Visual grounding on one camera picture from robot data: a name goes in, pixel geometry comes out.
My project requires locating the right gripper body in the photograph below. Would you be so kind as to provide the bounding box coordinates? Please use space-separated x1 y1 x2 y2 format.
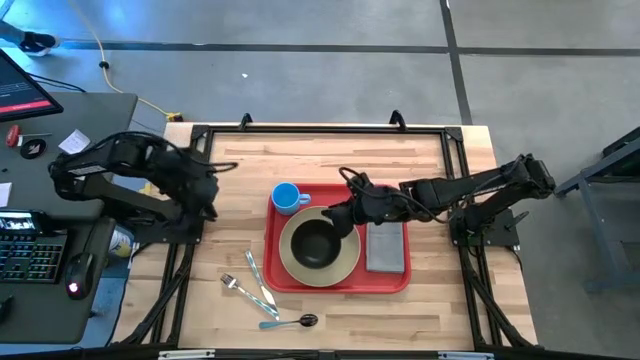
344 172 404 226

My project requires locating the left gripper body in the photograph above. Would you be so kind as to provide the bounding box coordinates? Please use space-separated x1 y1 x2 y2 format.
164 154 220 222

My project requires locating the black bowl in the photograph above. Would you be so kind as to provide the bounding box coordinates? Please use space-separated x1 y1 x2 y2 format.
290 218 344 270

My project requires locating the grey napkin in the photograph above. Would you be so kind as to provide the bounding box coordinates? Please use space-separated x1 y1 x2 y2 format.
365 222 406 275

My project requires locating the blue mug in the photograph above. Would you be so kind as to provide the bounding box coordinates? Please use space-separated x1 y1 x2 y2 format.
270 181 312 217

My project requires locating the red plastic tray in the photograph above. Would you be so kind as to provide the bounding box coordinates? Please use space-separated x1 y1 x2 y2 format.
263 182 412 295

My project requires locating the tan round plate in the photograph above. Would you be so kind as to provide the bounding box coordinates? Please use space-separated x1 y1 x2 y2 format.
278 205 362 288

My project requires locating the silver knife patterned handle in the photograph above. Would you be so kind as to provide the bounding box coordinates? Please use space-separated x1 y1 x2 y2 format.
244 249 279 314

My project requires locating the dark spoon teal handle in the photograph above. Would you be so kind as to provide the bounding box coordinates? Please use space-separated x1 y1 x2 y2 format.
258 313 320 331

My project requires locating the silver fork patterned handle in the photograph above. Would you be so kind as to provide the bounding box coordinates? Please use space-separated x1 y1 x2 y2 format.
220 272 281 322

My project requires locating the white yellow container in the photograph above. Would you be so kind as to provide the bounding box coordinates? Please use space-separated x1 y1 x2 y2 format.
108 227 134 259

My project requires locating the grey desk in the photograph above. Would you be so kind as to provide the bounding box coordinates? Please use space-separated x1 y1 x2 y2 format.
0 92 139 221

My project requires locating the white paper note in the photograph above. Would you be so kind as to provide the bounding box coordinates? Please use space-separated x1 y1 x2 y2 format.
58 128 92 155

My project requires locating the black computer mouse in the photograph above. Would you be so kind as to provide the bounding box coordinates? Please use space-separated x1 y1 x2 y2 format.
63 251 96 301

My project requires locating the black round disc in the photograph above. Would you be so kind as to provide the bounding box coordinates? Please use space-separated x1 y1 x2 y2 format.
19 138 48 160

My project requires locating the small lit display device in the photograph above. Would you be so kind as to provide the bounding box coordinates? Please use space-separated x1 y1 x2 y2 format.
0 209 49 236

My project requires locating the backlit keyboard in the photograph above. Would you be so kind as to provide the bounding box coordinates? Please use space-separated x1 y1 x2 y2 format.
0 232 69 285

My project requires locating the monitor with red bar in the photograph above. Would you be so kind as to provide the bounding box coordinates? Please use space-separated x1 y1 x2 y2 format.
0 47 65 124

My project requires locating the dark lower desk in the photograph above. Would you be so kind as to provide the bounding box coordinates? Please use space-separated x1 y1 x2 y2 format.
0 217 134 346

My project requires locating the person's foot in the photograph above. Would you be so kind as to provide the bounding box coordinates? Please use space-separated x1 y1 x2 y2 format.
18 30 61 56

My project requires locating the person's leg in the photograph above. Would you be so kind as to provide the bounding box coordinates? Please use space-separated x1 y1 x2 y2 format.
0 19 26 47

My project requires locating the grey metal stand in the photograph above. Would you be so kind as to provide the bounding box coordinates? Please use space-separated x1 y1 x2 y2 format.
551 127 640 294

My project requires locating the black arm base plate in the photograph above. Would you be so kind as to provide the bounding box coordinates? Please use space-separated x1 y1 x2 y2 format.
130 214 206 246
447 207 530 249

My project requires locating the long yellow cable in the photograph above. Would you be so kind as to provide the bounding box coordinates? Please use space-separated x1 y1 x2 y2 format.
67 0 184 123

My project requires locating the black metal table frame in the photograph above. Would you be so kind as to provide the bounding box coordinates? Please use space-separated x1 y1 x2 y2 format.
112 109 539 351

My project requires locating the silver bracket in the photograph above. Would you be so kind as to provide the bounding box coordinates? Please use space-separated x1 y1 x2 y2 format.
158 349 216 360
438 351 494 360

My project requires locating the black floor cable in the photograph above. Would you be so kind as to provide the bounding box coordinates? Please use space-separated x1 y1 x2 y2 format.
27 72 86 94

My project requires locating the red-handled tool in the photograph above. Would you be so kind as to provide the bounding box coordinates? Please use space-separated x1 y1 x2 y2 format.
5 124 54 149

